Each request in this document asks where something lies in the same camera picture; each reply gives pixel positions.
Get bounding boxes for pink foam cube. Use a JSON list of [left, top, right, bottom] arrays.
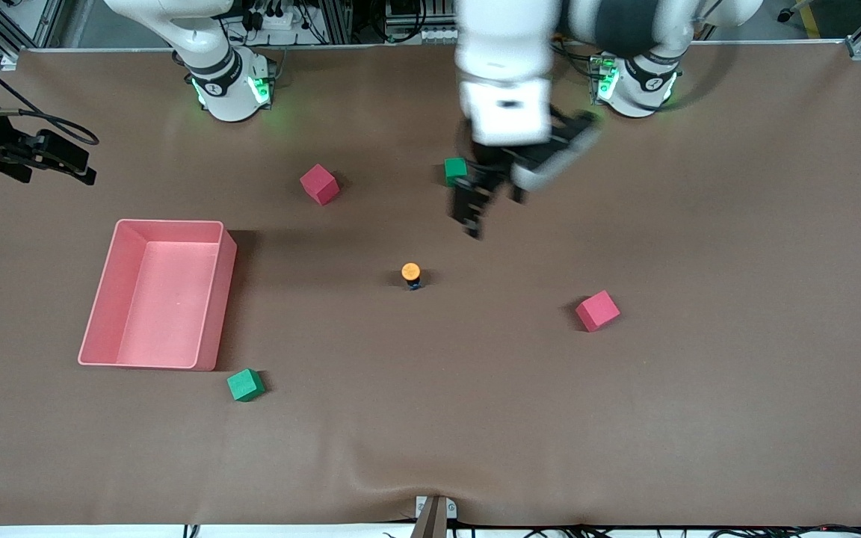
[[575, 291, 621, 333], [300, 164, 341, 206]]

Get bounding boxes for pink plastic bin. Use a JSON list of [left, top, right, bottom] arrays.
[[78, 219, 238, 371]]

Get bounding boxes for brown table cover mat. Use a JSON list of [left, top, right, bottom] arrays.
[[0, 45, 861, 528]]

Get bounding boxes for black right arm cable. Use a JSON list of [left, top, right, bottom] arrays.
[[0, 108, 100, 146]]

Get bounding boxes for equipment rack with cables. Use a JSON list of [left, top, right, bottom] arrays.
[[236, 0, 461, 44]]

